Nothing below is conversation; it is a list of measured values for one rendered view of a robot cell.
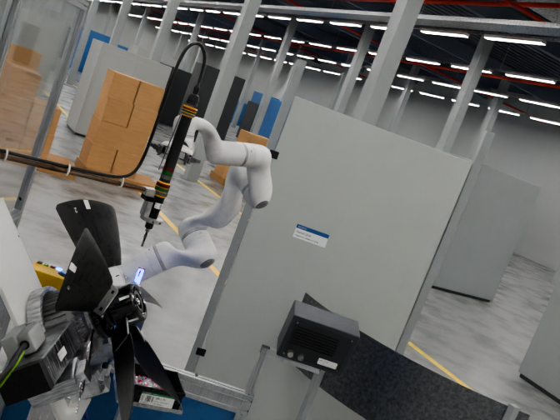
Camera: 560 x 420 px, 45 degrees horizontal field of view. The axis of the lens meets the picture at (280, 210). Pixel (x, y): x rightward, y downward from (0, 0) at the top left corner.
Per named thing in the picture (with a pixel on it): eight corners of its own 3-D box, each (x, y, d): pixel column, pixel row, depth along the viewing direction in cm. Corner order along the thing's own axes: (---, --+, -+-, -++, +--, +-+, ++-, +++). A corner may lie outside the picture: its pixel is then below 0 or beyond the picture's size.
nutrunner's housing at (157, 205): (145, 229, 202) (195, 84, 196) (139, 225, 205) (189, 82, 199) (156, 231, 205) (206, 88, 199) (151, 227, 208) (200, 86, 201)
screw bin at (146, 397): (117, 401, 222) (123, 382, 222) (113, 377, 238) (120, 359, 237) (179, 412, 230) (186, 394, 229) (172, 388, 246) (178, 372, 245)
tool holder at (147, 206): (139, 222, 198) (150, 191, 197) (130, 213, 204) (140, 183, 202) (165, 227, 204) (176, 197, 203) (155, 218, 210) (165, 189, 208)
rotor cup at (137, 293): (104, 345, 193) (147, 330, 193) (85, 300, 191) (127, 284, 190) (114, 328, 207) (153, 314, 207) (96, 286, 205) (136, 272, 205)
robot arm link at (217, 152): (252, 125, 242) (184, 115, 221) (245, 168, 245) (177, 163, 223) (237, 122, 249) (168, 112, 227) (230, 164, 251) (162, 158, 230)
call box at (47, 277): (18, 293, 238) (27, 266, 236) (27, 286, 248) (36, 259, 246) (62, 308, 239) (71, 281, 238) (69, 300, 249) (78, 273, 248)
